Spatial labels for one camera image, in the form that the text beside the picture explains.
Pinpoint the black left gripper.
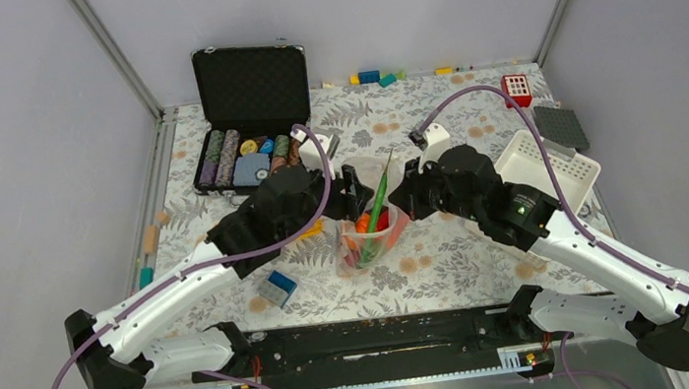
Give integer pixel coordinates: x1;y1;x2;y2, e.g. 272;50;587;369
272;152;379;245

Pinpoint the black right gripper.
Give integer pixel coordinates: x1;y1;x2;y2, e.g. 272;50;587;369
384;148;484;232

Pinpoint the green toy bean pod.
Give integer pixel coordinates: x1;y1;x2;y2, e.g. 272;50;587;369
357;152;398;267

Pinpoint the orange toy pumpkin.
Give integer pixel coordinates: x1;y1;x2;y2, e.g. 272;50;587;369
354;213;371;234

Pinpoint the clear dotted zip top bag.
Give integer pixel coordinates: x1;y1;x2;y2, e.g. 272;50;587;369
336;151;409;278

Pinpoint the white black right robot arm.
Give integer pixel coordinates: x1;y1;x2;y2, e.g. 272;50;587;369
389;142;689;371

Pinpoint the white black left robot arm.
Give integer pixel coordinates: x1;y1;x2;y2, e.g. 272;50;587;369
64;131;373;389

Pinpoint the white plastic food basket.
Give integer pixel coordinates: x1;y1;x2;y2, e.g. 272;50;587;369
452;120;610;242

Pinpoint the orange yellow toy block car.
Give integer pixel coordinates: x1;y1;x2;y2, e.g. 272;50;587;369
296;218;324;241

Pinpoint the floral patterned table mat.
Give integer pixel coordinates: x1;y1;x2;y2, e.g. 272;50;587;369
155;68;599;337

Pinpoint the red white window block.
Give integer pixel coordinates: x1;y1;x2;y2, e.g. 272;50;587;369
500;74;532;108

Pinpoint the dark grey building baseplate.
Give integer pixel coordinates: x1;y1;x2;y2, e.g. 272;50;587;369
533;106;591;152

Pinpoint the blue grey building block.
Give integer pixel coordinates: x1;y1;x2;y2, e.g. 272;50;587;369
257;271;297;308

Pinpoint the black poker chip case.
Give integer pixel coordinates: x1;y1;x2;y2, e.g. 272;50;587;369
190;44;311;195

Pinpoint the wooden block left edge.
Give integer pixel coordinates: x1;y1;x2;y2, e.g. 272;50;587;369
141;224;160;255

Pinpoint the teal block left edge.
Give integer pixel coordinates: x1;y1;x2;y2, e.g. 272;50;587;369
138;266;154;290

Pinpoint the yellow block at wall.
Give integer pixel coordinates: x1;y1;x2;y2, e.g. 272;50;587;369
434;67;454;76

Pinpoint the blue block at wall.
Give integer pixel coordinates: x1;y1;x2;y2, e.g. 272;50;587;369
356;70;381;85

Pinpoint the teal block at wall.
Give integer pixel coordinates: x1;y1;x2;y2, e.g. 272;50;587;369
378;74;398;89

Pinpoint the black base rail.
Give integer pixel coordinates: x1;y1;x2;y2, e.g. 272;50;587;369
222;304;562;389

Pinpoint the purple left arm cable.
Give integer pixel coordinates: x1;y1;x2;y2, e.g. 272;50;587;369
20;120;361;389

